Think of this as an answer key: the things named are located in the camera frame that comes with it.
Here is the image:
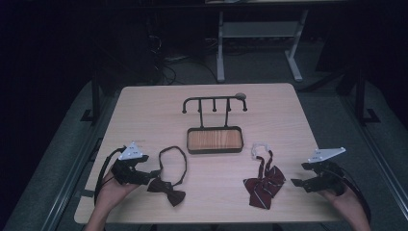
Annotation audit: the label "white metal desk frame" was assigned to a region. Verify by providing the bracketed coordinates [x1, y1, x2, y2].
[216, 9, 310, 84]

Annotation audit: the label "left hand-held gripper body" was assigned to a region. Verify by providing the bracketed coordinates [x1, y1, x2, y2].
[110, 141, 150, 186]

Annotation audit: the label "black metal stand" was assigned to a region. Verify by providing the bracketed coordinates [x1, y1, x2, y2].
[80, 71, 101, 123]
[354, 68, 382, 126]

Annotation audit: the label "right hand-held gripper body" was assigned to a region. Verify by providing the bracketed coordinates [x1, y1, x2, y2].
[301, 146, 348, 195]

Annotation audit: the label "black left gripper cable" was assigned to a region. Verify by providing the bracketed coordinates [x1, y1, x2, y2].
[93, 146, 128, 206]

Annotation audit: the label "black hook rack wooden tray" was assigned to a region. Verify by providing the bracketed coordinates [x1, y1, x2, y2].
[181, 92, 249, 155]

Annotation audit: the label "dark brown bow tie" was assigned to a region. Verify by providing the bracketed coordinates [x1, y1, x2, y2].
[146, 145, 189, 208]

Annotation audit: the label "black floor cables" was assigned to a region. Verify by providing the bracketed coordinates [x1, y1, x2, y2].
[145, 32, 219, 85]

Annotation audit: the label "person's right hand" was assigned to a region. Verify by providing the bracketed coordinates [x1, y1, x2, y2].
[319, 185, 365, 223]

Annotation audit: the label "red striped bow tie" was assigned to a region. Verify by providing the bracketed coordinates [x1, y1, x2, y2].
[242, 142, 287, 211]

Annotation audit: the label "person's left hand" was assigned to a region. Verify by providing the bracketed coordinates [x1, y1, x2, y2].
[94, 168, 140, 219]

